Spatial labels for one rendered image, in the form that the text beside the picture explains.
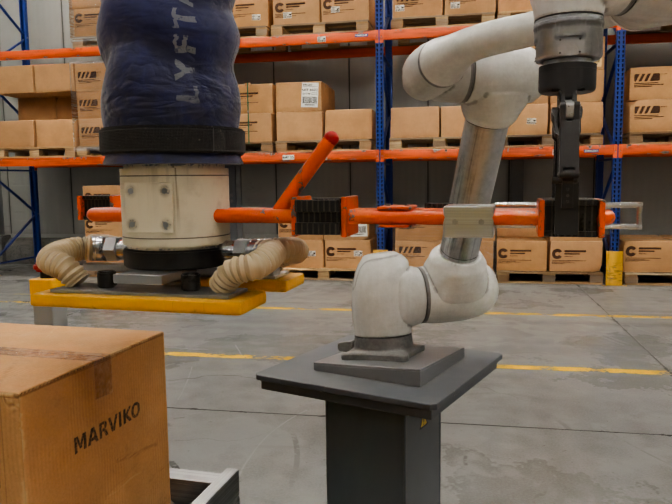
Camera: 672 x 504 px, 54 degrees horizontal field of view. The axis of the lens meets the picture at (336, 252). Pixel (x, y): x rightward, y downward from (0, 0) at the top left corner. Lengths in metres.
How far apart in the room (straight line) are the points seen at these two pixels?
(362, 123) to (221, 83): 7.25
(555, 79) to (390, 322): 0.94
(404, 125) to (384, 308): 6.57
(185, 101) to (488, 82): 0.72
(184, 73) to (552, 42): 0.51
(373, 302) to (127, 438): 0.72
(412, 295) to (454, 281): 0.11
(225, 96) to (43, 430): 0.57
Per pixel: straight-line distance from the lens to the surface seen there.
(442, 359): 1.74
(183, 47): 1.03
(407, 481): 1.78
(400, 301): 1.73
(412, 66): 1.44
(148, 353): 1.33
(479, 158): 1.59
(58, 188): 11.32
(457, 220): 0.95
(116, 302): 1.01
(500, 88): 1.50
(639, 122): 8.40
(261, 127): 8.57
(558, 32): 0.96
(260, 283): 1.11
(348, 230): 0.98
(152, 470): 1.40
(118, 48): 1.06
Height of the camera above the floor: 1.24
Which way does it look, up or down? 6 degrees down
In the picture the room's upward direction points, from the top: 1 degrees counter-clockwise
